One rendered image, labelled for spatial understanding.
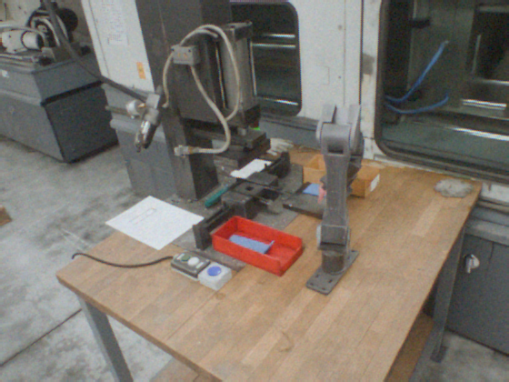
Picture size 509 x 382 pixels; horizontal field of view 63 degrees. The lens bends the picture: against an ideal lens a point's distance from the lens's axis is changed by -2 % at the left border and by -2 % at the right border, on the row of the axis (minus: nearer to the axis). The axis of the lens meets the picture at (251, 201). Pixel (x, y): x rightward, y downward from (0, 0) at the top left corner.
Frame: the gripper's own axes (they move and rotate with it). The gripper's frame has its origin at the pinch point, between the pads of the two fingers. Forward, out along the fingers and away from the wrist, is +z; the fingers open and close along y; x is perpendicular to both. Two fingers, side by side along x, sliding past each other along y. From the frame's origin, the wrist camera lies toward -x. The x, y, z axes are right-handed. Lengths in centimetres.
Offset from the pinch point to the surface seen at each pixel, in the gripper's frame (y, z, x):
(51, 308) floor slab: 93, 160, 33
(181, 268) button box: 17, 15, 47
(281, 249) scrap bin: -0.6, 5.5, 24.1
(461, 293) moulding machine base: -65, 30, -51
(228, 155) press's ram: 30.8, -5.0, 17.8
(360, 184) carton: -4.8, -6.0, -13.6
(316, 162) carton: 14.8, 4.8, -24.4
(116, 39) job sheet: 174, 48, -65
